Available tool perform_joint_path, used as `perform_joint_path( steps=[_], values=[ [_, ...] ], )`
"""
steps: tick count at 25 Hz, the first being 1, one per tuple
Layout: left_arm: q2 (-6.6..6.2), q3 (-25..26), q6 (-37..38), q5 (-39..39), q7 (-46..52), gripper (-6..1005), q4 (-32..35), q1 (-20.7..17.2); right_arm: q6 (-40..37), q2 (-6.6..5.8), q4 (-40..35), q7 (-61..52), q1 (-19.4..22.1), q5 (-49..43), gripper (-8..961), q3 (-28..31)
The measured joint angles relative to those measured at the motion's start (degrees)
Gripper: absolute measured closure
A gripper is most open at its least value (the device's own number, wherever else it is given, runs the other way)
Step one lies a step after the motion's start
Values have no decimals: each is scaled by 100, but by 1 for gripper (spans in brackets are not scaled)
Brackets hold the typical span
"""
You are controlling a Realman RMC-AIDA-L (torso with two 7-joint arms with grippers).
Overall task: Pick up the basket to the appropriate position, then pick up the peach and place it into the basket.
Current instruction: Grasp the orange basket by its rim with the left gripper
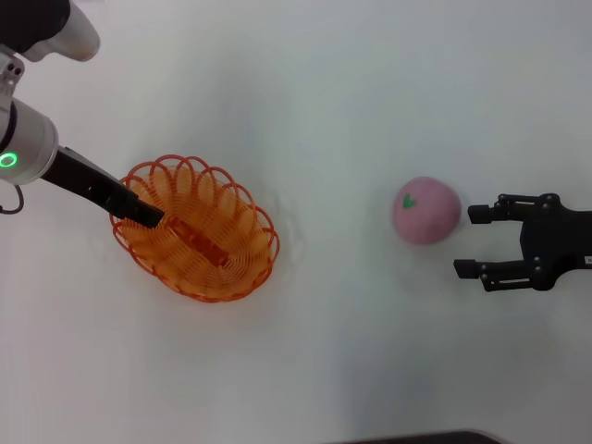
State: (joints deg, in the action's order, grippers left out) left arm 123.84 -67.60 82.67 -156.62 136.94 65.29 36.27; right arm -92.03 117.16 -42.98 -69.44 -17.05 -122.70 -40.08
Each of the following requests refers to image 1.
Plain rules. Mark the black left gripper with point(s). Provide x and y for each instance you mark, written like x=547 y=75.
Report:
x=78 y=178

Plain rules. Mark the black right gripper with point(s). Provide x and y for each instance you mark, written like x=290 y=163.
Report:
x=559 y=240

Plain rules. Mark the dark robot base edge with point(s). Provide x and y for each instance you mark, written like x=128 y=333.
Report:
x=416 y=438

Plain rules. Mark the pink peach with green leaf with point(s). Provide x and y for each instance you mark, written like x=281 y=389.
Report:
x=427 y=217

